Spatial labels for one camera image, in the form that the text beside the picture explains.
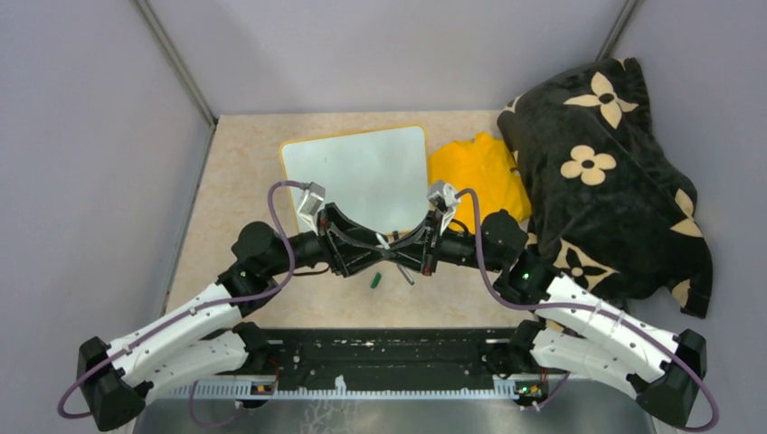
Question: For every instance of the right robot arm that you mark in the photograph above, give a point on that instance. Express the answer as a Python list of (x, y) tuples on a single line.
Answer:
[(661, 371)]

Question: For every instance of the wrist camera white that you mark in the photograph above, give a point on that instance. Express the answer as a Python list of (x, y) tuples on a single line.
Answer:
[(311, 200), (442, 196)]

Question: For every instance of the black floral blanket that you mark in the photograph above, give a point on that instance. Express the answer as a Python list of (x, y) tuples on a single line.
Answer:
[(608, 208)]

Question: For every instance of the green whiteboard marker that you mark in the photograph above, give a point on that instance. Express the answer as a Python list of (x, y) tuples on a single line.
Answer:
[(384, 244)]

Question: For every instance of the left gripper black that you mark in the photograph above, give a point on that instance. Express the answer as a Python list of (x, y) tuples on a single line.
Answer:
[(332, 215)]

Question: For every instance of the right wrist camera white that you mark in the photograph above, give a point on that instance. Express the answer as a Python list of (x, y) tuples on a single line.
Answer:
[(442, 196)]

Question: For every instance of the yellow-framed whiteboard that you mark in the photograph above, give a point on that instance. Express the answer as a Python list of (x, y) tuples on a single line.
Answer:
[(378, 178)]

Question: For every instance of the yellow folded cloth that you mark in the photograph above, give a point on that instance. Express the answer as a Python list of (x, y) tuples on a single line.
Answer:
[(485, 165)]

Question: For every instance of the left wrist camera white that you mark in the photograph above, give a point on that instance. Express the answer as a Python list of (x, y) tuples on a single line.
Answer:
[(311, 200)]

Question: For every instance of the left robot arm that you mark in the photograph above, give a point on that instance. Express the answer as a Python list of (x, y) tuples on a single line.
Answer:
[(119, 378)]

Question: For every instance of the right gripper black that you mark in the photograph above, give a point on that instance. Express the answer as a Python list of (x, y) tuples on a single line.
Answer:
[(415, 256)]

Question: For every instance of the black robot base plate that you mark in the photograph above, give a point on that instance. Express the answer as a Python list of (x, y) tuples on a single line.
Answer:
[(274, 347)]

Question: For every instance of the green marker cap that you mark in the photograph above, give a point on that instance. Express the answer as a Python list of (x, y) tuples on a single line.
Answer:
[(376, 280)]

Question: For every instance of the aluminium rail frame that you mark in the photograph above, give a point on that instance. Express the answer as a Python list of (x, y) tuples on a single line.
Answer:
[(403, 370)]

